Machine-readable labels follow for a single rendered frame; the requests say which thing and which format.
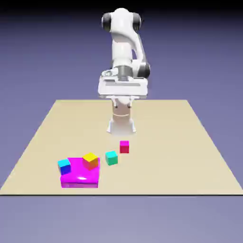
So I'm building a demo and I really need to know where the small green cube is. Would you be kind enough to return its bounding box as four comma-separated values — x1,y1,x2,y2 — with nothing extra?
105,150,119,166

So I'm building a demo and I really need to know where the small blue cube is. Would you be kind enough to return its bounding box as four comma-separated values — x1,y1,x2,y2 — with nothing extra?
57,158,72,176

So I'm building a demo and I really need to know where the small yellow cube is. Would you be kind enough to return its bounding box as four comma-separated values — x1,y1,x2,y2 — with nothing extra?
82,152,99,171

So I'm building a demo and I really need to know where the small red cube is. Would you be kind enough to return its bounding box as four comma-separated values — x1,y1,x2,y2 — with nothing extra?
119,140,130,154

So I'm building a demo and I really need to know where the large magenta box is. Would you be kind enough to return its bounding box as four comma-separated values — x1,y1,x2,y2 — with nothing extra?
60,157,101,189

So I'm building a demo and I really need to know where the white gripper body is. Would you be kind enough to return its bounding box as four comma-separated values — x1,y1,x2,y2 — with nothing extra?
98,76,149,100

